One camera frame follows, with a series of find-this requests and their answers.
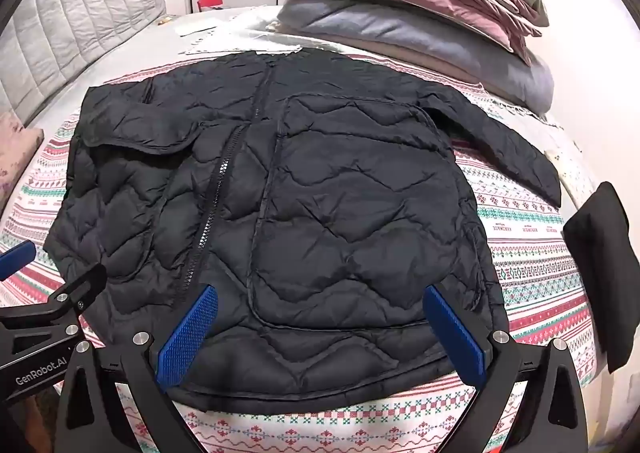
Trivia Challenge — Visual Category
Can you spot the white cloth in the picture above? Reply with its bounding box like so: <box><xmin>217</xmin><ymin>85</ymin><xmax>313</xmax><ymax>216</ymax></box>
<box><xmin>176</xmin><ymin>19</ymin><xmax>307</xmax><ymax>57</ymax></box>

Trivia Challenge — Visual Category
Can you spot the black folded cloth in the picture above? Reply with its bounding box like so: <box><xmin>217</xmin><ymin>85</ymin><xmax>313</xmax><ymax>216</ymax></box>
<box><xmin>562</xmin><ymin>182</ymin><xmax>640</xmax><ymax>374</ymax></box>

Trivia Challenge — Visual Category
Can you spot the grey padded headboard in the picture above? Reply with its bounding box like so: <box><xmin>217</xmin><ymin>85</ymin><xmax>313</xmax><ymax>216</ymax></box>
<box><xmin>0</xmin><ymin>0</ymin><xmax>168</xmax><ymax>128</ymax></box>

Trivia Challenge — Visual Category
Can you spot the red green patterned blanket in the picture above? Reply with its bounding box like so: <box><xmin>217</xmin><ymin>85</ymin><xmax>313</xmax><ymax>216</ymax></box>
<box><xmin>0</xmin><ymin>50</ymin><xmax>608</xmax><ymax>453</ymax></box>

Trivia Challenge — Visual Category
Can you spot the cream fringed cloth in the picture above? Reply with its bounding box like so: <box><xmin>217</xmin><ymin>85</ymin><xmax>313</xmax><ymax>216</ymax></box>
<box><xmin>492</xmin><ymin>83</ymin><xmax>586</xmax><ymax>171</ymax></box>

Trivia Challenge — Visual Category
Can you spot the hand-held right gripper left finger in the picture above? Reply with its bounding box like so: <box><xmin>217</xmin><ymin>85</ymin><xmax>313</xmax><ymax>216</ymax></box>
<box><xmin>54</xmin><ymin>284</ymin><xmax>220</xmax><ymax>453</ymax></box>

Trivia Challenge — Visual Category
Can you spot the pink floral pillow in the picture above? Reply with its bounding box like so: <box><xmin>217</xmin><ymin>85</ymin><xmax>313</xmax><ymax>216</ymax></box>
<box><xmin>0</xmin><ymin>110</ymin><xmax>46</xmax><ymax>206</ymax></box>

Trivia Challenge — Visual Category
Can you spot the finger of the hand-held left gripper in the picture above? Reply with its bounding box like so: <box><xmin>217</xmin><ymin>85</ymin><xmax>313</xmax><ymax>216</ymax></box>
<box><xmin>0</xmin><ymin>263</ymin><xmax>109</xmax><ymax>330</ymax></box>
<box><xmin>0</xmin><ymin>239</ymin><xmax>37</xmax><ymax>280</ymax></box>

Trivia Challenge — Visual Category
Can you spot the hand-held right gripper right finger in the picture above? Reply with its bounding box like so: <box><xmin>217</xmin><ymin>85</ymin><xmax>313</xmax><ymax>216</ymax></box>
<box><xmin>423</xmin><ymin>284</ymin><xmax>590</xmax><ymax>453</ymax></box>

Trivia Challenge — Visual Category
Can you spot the black quilted jacket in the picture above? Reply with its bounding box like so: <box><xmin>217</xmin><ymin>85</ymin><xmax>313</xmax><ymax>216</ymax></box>
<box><xmin>42</xmin><ymin>47</ymin><xmax>562</xmax><ymax>416</ymax></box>

